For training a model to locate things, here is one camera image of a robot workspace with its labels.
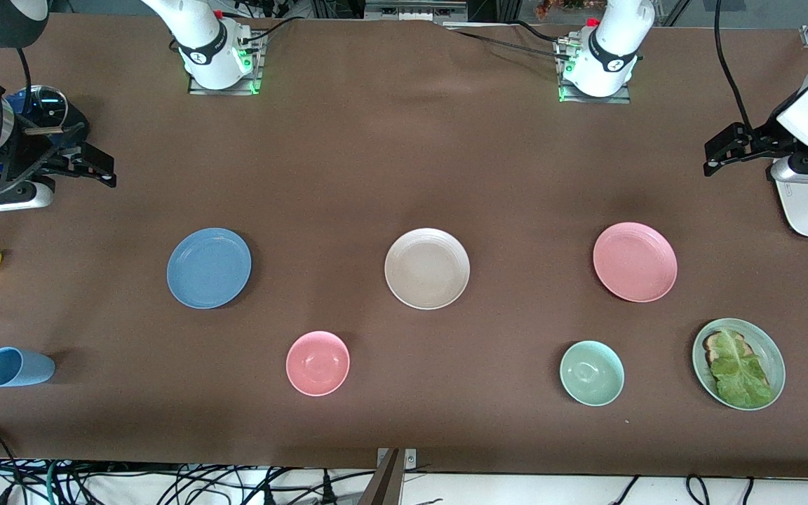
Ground black left base cable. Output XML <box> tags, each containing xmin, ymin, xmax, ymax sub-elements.
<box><xmin>446</xmin><ymin>20</ymin><xmax>577</xmax><ymax>64</ymax></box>

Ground beige plate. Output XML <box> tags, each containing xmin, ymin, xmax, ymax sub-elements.
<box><xmin>384</xmin><ymin>228</ymin><xmax>471</xmax><ymax>311</ymax></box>

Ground black right base cable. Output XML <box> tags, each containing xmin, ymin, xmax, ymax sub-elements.
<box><xmin>236</xmin><ymin>14</ymin><xmax>307</xmax><ymax>44</ymax></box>

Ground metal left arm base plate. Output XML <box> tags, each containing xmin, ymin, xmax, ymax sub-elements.
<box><xmin>557</xmin><ymin>39</ymin><xmax>633</xmax><ymax>105</ymax></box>

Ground green plate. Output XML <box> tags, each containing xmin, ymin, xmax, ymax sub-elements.
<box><xmin>692</xmin><ymin>318</ymin><xmax>786</xmax><ymax>411</ymax></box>

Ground toast bread slice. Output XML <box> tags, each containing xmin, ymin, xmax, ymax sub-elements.
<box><xmin>703</xmin><ymin>331</ymin><xmax>773</xmax><ymax>388</ymax></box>

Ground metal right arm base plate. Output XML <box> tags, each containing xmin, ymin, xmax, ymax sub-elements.
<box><xmin>188</xmin><ymin>28</ymin><xmax>265</xmax><ymax>95</ymax></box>

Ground green bowl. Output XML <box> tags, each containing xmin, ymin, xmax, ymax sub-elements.
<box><xmin>560</xmin><ymin>340</ymin><xmax>625</xmax><ymax>407</ymax></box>

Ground aluminium background frame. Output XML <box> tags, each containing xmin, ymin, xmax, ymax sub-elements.
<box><xmin>364</xmin><ymin>0</ymin><xmax>469</xmax><ymax>23</ymax></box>

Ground pink bowl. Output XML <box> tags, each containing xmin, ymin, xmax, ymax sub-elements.
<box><xmin>285</xmin><ymin>331</ymin><xmax>351</xmax><ymax>397</ymax></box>

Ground dark camera mount pole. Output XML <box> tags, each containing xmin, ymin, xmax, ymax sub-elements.
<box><xmin>358</xmin><ymin>449</ymin><xmax>405</xmax><ymax>505</ymax></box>

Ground blue cup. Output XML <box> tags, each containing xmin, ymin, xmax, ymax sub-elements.
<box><xmin>0</xmin><ymin>346</ymin><xmax>56</xmax><ymax>388</ymax></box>

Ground green lettuce leaf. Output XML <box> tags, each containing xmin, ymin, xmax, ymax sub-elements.
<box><xmin>708</xmin><ymin>328</ymin><xmax>775</xmax><ymax>409</ymax></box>

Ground green floor cable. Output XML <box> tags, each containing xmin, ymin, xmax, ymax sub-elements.
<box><xmin>43</xmin><ymin>462</ymin><xmax>62</xmax><ymax>505</ymax></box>

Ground blue plate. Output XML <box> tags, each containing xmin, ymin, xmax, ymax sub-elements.
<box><xmin>166</xmin><ymin>227</ymin><xmax>253</xmax><ymax>310</ymax></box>

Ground pink plate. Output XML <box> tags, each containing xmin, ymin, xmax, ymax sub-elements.
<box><xmin>593</xmin><ymin>222</ymin><xmax>678</xmax><ymax>304</ymax></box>

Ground black base cable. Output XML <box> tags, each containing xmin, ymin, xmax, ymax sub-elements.
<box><xmin>446</xmin><ymin>20</ymin><xmax>577</xmax><ymax>64</ymax></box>
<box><xmin>236</xmin><ymin>14</ymin><xmax>307</xmax><ymax>44</ymax></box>

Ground dark blue pot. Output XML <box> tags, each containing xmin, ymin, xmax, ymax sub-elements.
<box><xmin>53</xmin><ymin>95</ymin><xmax>90</xmax><ymax>152</ymax></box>

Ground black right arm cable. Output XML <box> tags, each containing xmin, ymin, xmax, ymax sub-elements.
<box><xmin>0</xmin><ymin>39</ymin><xmax>89</xmax><ymax>198</ymax></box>

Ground metal table edge bracket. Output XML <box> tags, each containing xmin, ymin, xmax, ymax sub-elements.
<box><xmin>376</xmin><ymin>447</ymin><xmax>419</xmax><ymax>469</ymax></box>

